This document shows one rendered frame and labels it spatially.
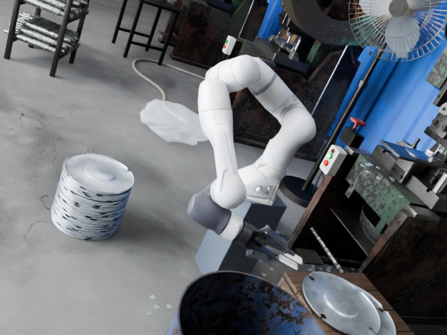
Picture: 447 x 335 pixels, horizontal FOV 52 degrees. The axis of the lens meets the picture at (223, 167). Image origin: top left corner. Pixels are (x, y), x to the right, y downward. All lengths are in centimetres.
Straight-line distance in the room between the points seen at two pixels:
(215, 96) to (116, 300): 83
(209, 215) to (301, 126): 46
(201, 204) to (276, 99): 47
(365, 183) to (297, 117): 66
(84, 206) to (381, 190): 125
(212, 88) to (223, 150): 21
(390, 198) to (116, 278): 118
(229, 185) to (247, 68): 38
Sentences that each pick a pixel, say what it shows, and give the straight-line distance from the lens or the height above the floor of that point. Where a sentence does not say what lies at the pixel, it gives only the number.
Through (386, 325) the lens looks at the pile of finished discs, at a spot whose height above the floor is 35.
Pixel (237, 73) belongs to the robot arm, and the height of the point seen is 91.
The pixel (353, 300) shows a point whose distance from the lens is 173.
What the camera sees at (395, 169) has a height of 68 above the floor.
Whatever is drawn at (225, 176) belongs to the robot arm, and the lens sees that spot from 136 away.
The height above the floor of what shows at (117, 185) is 24.
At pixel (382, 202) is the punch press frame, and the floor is 56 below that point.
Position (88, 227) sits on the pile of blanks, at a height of 7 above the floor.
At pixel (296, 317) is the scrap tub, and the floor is 44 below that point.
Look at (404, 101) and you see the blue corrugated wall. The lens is 404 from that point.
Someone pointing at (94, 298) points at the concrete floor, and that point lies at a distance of 176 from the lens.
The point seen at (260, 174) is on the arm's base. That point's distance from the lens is 175.
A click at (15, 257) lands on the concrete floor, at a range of 185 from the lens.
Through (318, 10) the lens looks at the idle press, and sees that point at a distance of 314.
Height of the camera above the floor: 124
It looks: 25 degrees down
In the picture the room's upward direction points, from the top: 24 degrees clockwise
